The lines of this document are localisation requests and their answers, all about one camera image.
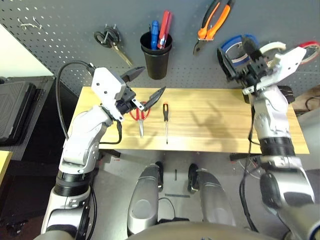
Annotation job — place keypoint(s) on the silver robot leg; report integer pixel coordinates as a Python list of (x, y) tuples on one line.
[(145, 197), (212, 197)]

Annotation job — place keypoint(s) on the large black ribbed case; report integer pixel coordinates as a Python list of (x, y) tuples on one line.
[(15, 112)]

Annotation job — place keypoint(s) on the black table foot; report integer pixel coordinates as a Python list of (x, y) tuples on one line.
[(240, 157), (110, 153)]

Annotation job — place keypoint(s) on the silver right robot leg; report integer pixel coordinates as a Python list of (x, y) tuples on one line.
[(212, 197)]

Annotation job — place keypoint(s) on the orange black pliers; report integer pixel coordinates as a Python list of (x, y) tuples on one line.
[(203, 32)]

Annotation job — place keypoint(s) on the short black floor tape strip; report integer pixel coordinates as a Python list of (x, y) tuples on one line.
[(175, 175)]

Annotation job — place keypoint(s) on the grey robot torso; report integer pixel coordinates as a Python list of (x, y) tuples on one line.
[(200, 231)]

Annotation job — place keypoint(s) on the metal pegboard hook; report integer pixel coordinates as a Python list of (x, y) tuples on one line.
[(26, 25)]

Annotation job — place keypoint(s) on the silver left robot leg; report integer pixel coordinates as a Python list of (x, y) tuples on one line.
[(145, 197)]

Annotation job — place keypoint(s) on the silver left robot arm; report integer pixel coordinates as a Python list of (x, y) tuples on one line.
[(82, 135)]

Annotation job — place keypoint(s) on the yellow wooden side table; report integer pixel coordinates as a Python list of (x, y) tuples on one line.
[(4, 165)]

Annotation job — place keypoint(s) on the long grey floor tape strip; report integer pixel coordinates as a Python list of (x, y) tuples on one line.
[(177, 195)]

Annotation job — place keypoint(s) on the red tape roll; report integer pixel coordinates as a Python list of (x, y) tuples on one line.
[(310, 44)]

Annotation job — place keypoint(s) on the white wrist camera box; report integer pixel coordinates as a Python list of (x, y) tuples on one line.
[(287, 65), (107, 85)]

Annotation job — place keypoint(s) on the grey perforated metal pegboard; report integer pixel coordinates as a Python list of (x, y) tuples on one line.
[(62, 37)]

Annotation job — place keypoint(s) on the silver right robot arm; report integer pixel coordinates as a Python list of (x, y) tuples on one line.
[(270, 112)]

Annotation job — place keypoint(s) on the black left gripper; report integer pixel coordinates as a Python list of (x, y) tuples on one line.
[(125, 102)]

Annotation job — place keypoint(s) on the black orange screwdriver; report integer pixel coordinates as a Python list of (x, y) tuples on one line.
[(165, 110)]

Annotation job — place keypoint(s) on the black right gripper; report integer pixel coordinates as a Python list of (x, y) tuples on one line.
[(252, 75)]

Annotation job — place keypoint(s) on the white tape roll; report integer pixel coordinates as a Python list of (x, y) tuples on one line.
[(272, 45)]

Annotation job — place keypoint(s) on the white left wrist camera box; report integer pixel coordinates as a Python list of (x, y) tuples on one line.
[(107, 85)]

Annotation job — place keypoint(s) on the small black tool case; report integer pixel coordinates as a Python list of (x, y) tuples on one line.
[(287, 96)]

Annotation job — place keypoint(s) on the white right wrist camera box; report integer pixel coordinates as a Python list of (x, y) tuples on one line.
[(287, 65)]

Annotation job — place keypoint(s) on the blue tape roll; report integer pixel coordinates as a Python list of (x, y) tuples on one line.
[(230, 41)]

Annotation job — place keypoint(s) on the black plastic cup holder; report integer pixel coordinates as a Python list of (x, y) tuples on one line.
[(156, 67)]

